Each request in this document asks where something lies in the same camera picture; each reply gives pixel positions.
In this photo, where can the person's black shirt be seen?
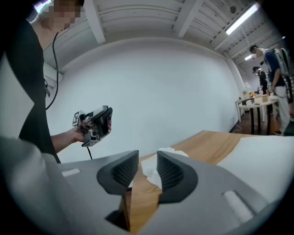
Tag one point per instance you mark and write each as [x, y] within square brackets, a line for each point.
[29, 91]

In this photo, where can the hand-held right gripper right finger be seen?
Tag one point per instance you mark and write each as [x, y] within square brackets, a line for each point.
[174, 176]

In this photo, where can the black ceiling camera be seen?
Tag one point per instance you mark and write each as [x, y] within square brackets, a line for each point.
[233, 9]

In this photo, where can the person's left forearm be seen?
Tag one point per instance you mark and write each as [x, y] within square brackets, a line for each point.
[63, 141]

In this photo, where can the small cardboard box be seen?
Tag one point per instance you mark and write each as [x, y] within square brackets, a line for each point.
[264, 98]

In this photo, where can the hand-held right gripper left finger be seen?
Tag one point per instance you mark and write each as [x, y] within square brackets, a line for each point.
[121, 174]

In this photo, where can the round white table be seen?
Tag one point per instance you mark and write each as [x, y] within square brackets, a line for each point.
[264, 104]

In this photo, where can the person's head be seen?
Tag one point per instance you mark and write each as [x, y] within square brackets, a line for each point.
[64, 16]

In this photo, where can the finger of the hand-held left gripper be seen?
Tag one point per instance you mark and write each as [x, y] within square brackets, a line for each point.
[102, 124]
[110, 117]

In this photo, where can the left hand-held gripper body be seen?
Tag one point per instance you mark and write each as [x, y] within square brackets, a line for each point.
[78, 117]

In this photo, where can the white pillowcase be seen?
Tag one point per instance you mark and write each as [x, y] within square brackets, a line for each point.
[148, 166]

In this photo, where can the person's left hand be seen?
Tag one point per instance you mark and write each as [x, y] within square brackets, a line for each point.
[78, 134]

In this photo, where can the white desk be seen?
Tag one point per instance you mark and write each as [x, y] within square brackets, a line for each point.
[240, 101]

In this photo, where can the ceiling tube light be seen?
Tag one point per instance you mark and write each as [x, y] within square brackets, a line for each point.
[42, 5]
[248, 57]
[241, 20]

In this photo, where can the white wall air conditioner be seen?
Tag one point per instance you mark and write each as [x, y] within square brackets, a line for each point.
[51, 73]

